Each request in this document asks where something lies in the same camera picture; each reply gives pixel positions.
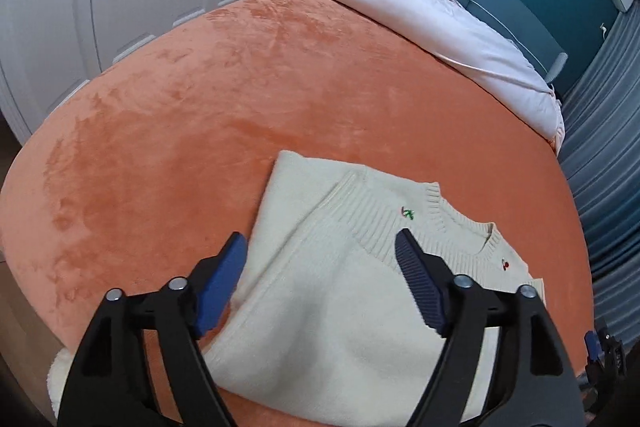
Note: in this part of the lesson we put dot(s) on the cream knit sweater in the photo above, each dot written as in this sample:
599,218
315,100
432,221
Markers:
320,277

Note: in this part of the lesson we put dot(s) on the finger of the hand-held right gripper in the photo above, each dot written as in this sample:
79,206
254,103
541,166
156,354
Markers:
593,347

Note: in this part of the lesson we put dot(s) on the grey blue curtain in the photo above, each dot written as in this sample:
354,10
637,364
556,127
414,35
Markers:
605,157

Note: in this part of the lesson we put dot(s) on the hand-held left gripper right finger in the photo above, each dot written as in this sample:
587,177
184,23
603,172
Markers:
420,277

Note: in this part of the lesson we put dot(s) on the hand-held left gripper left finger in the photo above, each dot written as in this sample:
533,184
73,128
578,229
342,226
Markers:
220,277

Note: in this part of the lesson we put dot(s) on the white pillow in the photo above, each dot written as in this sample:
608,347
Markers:
430,22

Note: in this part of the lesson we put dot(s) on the orange plush blanket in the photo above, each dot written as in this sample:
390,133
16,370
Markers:
210,117

